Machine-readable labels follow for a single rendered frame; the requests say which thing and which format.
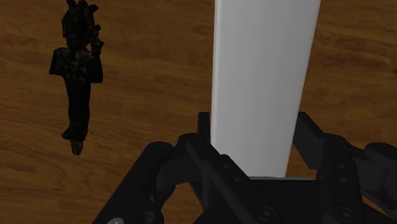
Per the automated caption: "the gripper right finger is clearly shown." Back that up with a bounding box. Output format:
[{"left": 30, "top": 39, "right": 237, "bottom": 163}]
[{"left": 292, "top": 111, "right": 397, "bottom": 224}]

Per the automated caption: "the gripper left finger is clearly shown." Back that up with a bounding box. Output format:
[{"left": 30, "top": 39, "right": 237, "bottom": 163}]
[{"left": 92, "top": 111, "right": 281, "bottom": 224}]

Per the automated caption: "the white rectangular bar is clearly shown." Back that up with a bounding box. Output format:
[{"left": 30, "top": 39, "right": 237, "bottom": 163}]
[{"left": 210, "top": 0, "right": 322, "bottom": 179}]

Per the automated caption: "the black figurine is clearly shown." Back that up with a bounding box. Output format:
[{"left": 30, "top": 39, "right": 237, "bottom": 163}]
[{"left": 48, "top": 0, "right": 105, "bottom": 156}]

